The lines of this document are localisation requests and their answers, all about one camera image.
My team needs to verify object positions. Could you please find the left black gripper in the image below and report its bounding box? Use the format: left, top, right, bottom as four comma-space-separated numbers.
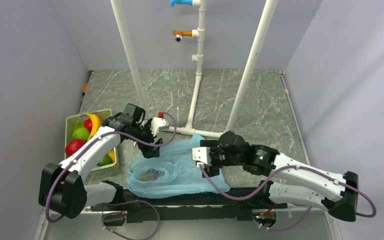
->
128, 118, 164, 158

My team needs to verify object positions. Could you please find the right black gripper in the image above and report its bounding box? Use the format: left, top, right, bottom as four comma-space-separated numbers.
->
200, 140, 244, 177

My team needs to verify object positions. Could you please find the light blue plastic bag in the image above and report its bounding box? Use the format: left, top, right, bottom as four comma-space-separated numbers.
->
126, 133, 218, 199

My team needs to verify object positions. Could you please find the red fake apple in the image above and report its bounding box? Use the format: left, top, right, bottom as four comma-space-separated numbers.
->
64, 138, 85, 157

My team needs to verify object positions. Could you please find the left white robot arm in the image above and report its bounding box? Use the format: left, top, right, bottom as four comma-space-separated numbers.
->
38, 103, 169, 219

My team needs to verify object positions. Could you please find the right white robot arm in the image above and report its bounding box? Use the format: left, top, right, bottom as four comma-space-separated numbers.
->
192, 131, 359, 222

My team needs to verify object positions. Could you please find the yellow fake fruit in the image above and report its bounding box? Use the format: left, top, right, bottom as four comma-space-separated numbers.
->
107, 149, 116, 163

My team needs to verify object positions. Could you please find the green orange fake mango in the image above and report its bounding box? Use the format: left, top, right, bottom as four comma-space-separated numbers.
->
96, 154, 113, 167

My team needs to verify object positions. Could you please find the yellow fake banana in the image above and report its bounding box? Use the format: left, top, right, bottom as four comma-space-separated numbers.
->
85, 112, 102, 140

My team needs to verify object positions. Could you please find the small red fake fruit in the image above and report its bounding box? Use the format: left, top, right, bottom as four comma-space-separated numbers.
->
83, 118, 93, 133

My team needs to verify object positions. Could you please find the green fake fruit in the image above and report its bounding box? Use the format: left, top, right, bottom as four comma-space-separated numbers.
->
72, 122, 90, 143

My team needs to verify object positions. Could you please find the pale green fruit basket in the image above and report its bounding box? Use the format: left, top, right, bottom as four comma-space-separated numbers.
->
64, 108, 120, 172

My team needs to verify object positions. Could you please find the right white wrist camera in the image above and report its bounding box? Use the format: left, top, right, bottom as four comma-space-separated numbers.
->
192, 146, 212, 168

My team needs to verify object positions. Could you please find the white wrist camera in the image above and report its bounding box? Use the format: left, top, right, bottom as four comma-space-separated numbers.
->
150, 112, 170, 137
192, 146, 212, 168

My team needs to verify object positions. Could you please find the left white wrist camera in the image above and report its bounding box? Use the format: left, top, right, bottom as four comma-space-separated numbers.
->
150, 112, 170, 137

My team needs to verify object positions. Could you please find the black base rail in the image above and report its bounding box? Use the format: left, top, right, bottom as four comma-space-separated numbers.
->
90, 190, 276, 223

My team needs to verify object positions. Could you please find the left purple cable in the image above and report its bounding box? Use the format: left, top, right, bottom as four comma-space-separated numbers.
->
44, 111, 178, 240

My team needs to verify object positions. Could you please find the orange handled tool at wall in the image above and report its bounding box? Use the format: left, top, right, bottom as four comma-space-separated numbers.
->
80, 70, 93, 103

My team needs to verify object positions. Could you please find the white PVC pipe frame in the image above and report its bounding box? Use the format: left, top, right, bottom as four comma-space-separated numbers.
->
110, 0, 278, 138

